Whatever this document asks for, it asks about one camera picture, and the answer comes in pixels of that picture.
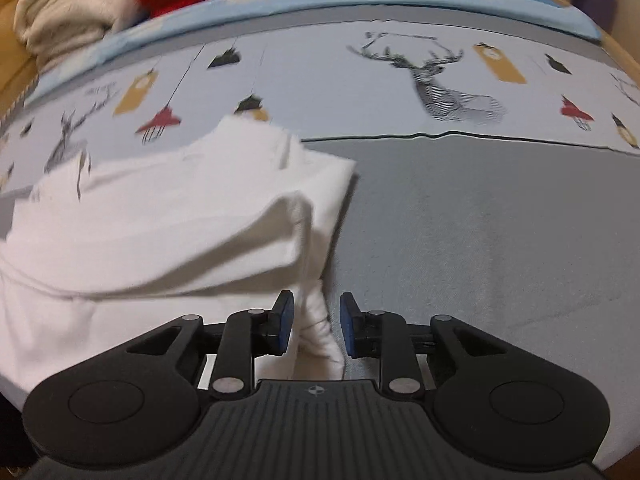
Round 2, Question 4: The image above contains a beige fleece cloth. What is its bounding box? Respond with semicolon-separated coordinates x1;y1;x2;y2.
13;0;147;69

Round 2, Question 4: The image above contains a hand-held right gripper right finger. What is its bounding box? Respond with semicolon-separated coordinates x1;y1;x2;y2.
339;292;507;400

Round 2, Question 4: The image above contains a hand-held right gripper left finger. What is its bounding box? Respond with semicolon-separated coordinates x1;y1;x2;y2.
125;290;296;401

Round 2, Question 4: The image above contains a white shirt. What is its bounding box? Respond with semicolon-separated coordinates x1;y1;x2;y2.
0;114;359;407

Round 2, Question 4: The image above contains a deer printed bed sheet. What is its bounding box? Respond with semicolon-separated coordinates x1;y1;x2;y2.
0;4;640;467

